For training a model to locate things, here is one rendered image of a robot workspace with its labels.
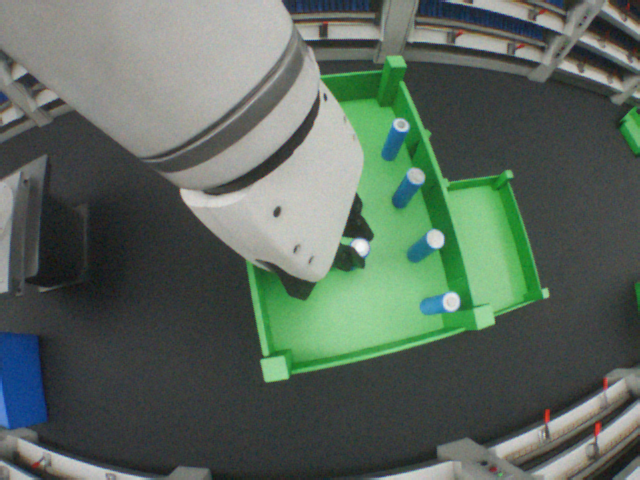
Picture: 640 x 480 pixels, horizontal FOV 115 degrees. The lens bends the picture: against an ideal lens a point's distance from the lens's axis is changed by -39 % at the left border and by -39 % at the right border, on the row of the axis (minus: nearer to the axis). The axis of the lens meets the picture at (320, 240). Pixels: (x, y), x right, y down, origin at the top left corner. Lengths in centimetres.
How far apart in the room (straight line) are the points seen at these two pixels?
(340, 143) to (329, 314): 19
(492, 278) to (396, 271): 45
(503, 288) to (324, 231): 64
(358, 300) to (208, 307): 57
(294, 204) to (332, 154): 4
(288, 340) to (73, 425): 95
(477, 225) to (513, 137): 52
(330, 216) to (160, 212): 81
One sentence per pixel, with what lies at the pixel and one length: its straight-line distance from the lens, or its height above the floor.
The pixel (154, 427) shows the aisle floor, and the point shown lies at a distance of 97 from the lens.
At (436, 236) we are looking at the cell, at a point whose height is 55.
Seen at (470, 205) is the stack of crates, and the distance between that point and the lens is 79.
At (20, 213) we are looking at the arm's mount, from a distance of 89.
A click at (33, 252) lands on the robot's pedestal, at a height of 28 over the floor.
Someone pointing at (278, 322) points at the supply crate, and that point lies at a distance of 33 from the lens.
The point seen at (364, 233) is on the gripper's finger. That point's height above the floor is 56.
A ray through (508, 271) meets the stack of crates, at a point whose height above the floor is 16.
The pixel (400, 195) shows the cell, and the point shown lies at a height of 51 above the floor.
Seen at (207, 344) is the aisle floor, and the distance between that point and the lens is 86.
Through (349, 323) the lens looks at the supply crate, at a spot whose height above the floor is 48.
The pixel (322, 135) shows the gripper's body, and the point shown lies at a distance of 17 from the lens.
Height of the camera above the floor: 82
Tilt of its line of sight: 75 degrees down
